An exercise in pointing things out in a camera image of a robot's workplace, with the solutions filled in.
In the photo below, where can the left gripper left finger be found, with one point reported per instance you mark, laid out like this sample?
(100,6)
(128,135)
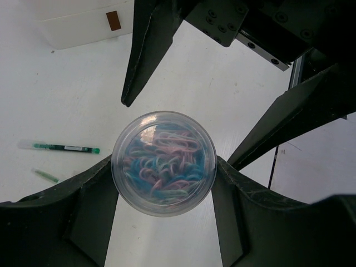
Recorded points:
(68,224)

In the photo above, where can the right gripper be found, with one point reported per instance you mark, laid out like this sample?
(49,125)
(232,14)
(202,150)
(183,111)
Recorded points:
(280,31)

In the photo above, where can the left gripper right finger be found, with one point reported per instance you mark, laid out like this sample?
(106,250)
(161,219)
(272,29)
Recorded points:
(259,227)

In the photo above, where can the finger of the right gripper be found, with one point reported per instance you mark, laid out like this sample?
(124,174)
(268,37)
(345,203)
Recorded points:
(154,25)
(317,101)

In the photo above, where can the light green pen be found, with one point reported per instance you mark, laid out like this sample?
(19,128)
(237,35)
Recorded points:
(46,176)

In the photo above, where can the white drawer storage box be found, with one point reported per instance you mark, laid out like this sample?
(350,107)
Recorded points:
(89,26)

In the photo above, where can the dark green pen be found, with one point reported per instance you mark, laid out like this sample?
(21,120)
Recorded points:
(35,145)

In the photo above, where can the paper clip jar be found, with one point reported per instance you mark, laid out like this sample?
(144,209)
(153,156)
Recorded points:
(164,164)

